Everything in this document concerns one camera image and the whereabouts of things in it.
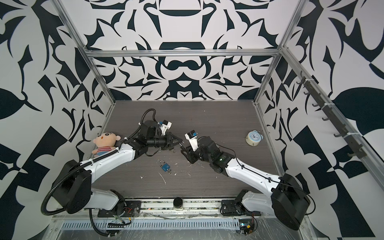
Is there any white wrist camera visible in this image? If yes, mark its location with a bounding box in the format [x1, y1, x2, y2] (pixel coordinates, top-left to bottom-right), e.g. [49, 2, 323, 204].
[185, 130, 199, 152]
[158, 120, 172, 136]

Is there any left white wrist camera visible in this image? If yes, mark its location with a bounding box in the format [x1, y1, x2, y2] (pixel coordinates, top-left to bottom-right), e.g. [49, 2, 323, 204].
[158, 120, 172, 136]

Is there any front blue padlock with key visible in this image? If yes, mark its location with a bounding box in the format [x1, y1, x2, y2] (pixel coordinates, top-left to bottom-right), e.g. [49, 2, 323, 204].
[159, 161, 172, 174]

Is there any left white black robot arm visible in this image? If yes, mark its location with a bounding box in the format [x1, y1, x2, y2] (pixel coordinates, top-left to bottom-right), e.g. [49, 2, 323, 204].
[41, 120, 183, 216]

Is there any green circuit board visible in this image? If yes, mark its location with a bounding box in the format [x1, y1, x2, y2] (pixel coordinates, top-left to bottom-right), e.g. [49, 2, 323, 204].
[237, 219, 258, 236]

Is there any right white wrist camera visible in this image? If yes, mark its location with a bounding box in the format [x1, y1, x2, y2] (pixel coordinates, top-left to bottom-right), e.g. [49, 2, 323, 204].
[185, 130, 199, 152]

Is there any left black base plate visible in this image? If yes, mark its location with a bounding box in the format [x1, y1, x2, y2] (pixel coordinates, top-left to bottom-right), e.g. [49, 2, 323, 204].
[98, 200, 142, 218]

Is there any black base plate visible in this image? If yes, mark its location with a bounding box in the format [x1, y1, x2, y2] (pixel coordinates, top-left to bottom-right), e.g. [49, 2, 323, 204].
[98, 200, 142, 218]
[220, 190, 262, 217]

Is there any black round knob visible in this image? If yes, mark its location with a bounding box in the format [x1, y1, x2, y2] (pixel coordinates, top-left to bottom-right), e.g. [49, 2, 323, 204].
[173, 197, 184, 211]

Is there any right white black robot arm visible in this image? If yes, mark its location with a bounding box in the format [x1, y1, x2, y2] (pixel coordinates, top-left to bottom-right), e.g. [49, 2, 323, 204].
[181, 132, 311, 231]

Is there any plush doll striped shirt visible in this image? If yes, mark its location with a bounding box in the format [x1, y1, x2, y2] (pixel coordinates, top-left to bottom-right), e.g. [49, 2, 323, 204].
[92, 133, 121, 158]

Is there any wall hook rail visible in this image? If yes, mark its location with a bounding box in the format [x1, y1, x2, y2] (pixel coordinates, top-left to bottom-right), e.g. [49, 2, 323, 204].
[298, 77, 368, 159]

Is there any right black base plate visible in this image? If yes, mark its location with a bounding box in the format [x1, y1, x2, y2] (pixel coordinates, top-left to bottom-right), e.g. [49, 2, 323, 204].
[220, 190, 262, 217]

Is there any small blue alarm clock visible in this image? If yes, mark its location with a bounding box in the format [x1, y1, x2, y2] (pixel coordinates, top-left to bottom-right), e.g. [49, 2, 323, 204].
[245, 130, 264, 147]

